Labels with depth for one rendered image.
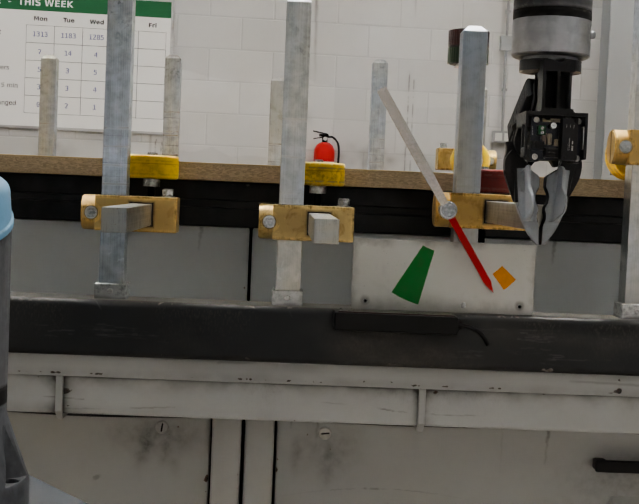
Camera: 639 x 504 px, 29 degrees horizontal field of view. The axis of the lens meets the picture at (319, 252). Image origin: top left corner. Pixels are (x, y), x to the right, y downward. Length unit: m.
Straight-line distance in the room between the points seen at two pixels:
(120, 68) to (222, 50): 7.12
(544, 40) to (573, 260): 0.67
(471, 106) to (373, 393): 0.44
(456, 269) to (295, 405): 0.30
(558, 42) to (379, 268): 0.49
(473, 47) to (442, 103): 7.30
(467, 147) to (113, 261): 0.53
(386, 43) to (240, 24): 1.05
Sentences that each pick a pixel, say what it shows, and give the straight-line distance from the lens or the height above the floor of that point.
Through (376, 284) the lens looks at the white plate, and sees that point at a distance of 1.78.
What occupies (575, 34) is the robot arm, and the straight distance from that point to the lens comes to 1.46.
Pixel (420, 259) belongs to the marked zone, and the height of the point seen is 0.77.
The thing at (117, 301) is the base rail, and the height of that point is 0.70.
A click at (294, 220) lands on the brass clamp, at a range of 1.77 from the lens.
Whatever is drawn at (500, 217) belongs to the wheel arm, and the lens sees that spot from 1.67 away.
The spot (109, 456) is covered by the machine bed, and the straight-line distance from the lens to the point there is 2.09.
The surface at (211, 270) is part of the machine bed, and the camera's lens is 2.00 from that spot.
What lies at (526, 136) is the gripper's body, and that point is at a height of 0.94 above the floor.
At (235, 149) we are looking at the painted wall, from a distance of 8.88.
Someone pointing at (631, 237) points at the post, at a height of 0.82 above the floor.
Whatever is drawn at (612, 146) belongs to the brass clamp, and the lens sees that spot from 1.85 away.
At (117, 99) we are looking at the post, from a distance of 1.79.
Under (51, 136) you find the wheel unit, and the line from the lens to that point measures 2.91.
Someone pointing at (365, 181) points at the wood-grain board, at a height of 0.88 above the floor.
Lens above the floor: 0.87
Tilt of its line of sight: 3 degrees down
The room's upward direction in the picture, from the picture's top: 2 degrees clockwise
